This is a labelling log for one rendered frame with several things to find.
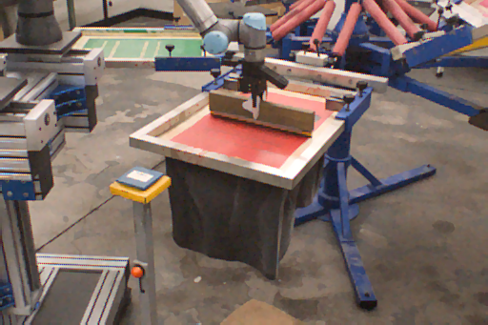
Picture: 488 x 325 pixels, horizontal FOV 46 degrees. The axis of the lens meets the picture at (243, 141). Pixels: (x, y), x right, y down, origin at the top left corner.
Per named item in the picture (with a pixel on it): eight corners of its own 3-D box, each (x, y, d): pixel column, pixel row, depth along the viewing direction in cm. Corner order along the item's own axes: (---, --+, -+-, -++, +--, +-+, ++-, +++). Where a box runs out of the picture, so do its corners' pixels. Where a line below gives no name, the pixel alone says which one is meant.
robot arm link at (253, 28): (243, 11, 195) (268, 12, 193) (243, 43, 199) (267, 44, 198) (238, 16, 187) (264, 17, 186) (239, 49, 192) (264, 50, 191)
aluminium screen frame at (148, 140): (292, 190, 166) (292, 178, 164) (129, 146, 189) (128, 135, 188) (367, 103, 229) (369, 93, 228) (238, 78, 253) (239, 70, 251)
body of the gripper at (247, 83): (247, 87, 207) (246, 54, 202) (268, 91, 203) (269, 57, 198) (236, 93, 201) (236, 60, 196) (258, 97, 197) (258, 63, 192)
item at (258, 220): (275, 283, 194) (282, 172, 176) (165, 245, 212) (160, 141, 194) (279, 278, 197) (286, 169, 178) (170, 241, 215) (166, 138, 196)
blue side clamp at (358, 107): (346, 133, 205) (348, 115, 202) (333, 131, 207) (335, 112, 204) (370, 106, 229) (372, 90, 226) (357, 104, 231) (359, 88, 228)
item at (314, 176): (278, 278, 196) (285, 170, 177) (269, 274, 197) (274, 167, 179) (324, 213, 233) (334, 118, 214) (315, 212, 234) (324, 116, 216)
